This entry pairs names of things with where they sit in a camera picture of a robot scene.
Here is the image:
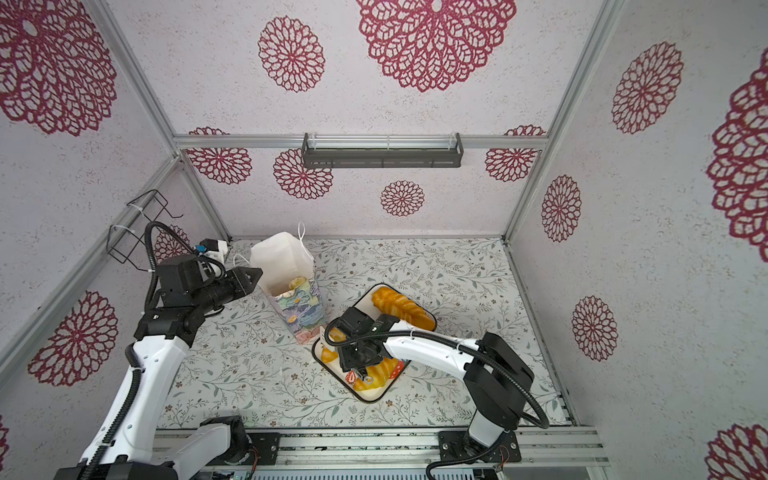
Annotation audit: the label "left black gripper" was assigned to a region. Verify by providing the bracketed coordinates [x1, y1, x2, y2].
[192, 266, 264, 315]

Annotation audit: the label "large fake croissant bottom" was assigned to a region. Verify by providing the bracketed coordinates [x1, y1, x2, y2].
[352, 358, 405, 392]

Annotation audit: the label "white plastic steel tongs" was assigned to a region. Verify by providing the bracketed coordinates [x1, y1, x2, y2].
[356, 375, 376, 390]

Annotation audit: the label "small striped fake bun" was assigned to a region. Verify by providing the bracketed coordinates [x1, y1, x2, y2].
[289, 276, 311, 291]

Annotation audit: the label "white floral paper bag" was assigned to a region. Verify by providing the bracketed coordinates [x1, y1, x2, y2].
[227, 222, 327, 345]

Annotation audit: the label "long twisted fake bread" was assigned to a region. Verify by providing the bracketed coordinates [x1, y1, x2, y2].
[372, 286, 437, 331]

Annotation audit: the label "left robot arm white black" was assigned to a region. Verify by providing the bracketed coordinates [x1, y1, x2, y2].
[55, 254, 263, 479]

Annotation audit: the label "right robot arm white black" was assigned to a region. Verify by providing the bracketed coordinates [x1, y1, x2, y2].
[324, 307, 550, 447]

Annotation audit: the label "white strawberry tray black rim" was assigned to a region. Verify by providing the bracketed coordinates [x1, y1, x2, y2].
[312, 283, 437, 403]

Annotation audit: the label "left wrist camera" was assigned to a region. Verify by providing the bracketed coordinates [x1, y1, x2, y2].
[196, 239, 229, 262]

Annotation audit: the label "black wire wall rack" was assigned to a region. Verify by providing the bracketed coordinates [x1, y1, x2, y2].
[104, 189, 184, 272]

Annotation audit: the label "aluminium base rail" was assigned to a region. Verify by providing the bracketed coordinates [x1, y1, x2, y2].
[107, 425, 610, 480]

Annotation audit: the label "black wall shelf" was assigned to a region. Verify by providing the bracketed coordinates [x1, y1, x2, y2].
[300, 133, 465, 169]

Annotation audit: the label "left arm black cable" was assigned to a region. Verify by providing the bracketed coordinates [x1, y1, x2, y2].
[77, 221, 228, 480]

